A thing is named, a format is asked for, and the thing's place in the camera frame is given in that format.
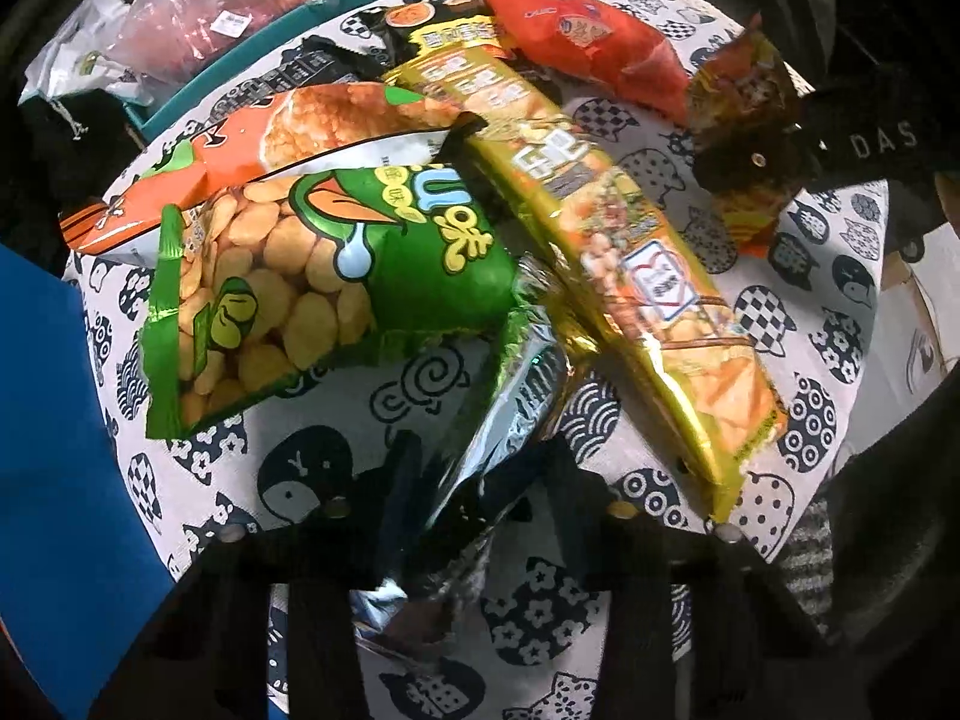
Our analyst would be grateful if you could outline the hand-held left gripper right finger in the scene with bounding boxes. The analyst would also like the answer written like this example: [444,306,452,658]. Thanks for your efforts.
[525,436,863,720]

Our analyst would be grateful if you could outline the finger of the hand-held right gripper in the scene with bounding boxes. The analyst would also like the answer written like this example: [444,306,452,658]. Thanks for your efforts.
[697,124,822,192]

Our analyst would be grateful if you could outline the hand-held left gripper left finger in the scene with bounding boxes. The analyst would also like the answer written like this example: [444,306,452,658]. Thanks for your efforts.
[90,431,428,720]

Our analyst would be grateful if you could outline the yellow red snack bag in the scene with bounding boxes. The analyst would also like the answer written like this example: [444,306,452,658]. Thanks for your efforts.
[686,15,818,260]

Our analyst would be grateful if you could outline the silver foil snack packet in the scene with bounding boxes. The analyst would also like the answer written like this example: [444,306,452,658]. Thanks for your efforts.
[349,255,601,661]

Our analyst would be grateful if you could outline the black noodle packet yellow band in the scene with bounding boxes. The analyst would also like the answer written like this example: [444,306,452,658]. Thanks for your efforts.
[375,0,518,61]

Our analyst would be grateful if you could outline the black packet white print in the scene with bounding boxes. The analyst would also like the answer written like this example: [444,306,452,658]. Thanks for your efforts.
[195,37,391,136]

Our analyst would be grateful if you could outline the long golden snack packet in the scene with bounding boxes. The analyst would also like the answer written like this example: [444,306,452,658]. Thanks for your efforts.
[382,41,788,526]

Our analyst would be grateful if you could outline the cat print tablecloth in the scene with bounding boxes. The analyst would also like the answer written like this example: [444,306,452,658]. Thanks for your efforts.
[64,0,890,720]

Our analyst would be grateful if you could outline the green broad bean snack bag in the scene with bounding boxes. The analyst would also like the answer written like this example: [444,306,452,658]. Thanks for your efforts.
[142,165,526,440]

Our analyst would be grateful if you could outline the red orange snack bag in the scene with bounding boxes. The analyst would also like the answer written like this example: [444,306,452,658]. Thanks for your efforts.
[471,0,691,125]

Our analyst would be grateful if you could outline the grey striped cloth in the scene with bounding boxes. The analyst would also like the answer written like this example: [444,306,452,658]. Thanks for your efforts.
[780,465,848,631]

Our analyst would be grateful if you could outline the orange rice cracker bag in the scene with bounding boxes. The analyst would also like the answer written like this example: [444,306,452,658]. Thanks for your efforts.
[60,82,481,263]

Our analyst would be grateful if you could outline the teal box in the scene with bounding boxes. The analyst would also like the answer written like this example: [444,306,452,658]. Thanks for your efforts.
[124,0,391,140]

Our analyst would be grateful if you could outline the clear plastic bags red contents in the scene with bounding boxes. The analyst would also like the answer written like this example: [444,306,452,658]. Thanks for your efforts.
[112,0,353,83]

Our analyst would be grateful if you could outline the white plastic bag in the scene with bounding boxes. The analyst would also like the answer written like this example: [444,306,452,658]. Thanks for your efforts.
[19,0,158,106]

